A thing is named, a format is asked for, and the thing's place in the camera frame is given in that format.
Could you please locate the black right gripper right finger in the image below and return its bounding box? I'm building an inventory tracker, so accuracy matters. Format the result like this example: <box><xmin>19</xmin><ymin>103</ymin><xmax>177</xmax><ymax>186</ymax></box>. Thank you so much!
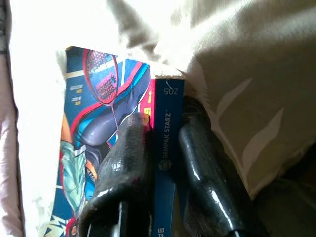
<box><xmin>178</xmin><ymin>120</ymin><xmax>267</xmax><ymax>237</ymax></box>

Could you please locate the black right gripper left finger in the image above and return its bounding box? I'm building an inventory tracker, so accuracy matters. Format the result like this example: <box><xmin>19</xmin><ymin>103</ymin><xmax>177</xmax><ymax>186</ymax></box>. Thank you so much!
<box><xmin>79</xmin><ymin>113</ymin><xmax>155</xmax><ymax>237</ymax></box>

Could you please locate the colourful comic book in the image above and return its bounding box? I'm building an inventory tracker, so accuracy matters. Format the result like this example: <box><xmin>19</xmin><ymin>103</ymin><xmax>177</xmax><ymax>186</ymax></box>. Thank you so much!
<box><xmin>41</xmin><ymin>46</ymin><xmax>186</xmax><ymax>237</ymax></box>

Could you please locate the bed with beige floral sheet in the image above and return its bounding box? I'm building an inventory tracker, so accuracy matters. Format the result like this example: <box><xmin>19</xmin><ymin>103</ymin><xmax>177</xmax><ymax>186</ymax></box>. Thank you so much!
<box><xmin>9</xmin><ymin>0</ymin><xmax>316</xmax><ymax>237</ymax></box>

